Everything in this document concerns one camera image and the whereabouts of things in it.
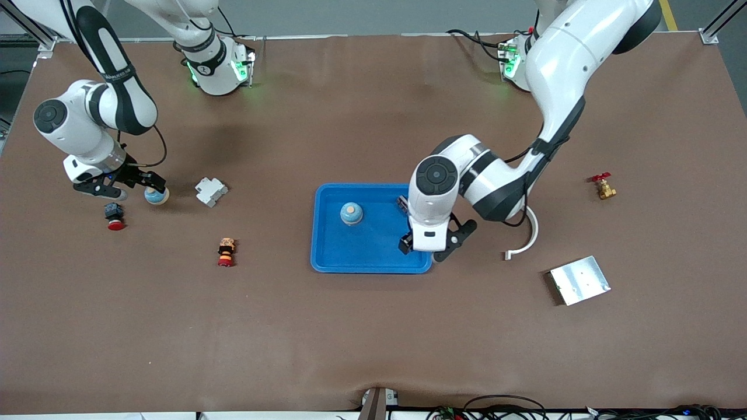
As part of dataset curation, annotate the blue plastic tray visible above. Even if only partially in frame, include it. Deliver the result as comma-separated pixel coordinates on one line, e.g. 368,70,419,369
310,183,433,275

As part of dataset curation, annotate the red mushroom button black body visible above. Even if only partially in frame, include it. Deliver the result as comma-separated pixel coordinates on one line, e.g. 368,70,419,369
103,202,126,232

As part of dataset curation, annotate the grey plastic terminal block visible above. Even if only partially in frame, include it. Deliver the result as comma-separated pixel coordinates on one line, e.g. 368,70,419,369
194,177,229,208

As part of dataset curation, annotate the brown table mat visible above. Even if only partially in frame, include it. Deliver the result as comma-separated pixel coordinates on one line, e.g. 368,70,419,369
0,32,747,416

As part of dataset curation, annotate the silver metal plate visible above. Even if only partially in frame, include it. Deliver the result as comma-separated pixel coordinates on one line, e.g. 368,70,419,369
547,255,612,306

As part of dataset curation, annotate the white curved plastic bracket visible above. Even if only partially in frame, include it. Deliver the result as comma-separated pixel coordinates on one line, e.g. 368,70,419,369
505,205,539,261

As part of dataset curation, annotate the black arm base cable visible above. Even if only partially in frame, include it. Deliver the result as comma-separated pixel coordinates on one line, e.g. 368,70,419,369
216,6,257,41
446,28,505,62

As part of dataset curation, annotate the grey metal clamp bracket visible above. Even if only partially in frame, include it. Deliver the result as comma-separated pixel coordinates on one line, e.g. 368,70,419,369
359,387,400,420

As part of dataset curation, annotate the brass valve with red handle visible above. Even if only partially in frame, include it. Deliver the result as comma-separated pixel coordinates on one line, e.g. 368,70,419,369
590,173,617,201

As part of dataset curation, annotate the black cable bundle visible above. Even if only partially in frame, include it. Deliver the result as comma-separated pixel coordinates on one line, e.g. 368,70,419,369
426,395,747,420

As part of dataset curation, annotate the aluminium frame profile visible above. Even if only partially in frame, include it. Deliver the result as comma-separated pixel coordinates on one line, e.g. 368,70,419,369
699,0,747,46

